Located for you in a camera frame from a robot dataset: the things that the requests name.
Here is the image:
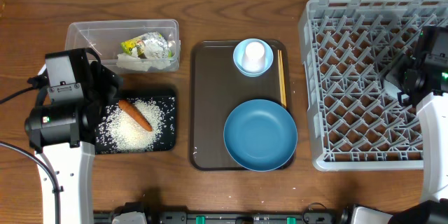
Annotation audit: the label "white tissue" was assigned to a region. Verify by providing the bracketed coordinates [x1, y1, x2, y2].
[116, 53, 171, 71]

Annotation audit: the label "orange carrot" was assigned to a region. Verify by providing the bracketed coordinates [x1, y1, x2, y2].
[118, 99, 153, 132]

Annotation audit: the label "white rice pile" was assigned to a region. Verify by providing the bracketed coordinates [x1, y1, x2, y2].
[97, 97, 176, 153]

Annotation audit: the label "green yellow snack wrapper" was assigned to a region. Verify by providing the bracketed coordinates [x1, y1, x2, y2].
[120, 31, 173, 60]

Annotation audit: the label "large blue plate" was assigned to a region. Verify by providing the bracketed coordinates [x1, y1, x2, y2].
[223, 99, 298, 172]

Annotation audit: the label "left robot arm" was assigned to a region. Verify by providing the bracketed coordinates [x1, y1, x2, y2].
[24, 48, 123, 223]

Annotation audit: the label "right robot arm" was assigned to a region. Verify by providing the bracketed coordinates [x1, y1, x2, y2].
[383, 26, 447, 223]

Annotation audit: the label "grey dishwasher rack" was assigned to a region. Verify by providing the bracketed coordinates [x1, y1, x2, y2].
[298, 0, 447, 172]

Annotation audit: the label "clear plastic bin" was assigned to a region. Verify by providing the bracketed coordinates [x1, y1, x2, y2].
[65, 19, 181, 74]

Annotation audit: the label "black shallow tray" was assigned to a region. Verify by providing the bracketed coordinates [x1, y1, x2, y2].
[92, 87, 178, 156]

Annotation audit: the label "right wooden chopstick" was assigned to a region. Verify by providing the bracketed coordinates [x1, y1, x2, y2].
[279, 50, 288, 109]

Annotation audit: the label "brown serving tray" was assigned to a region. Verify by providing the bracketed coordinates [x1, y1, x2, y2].
[190, 39, 291, 172]

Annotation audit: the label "pink cup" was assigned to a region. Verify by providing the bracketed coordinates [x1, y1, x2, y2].
[241, 41, 265, 74]

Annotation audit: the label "small light blue bowl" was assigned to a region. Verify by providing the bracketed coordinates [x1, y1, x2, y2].
[233, 38, 274, 77]

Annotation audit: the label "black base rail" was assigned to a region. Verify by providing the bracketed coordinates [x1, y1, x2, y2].
[93, 202, 393, 224]

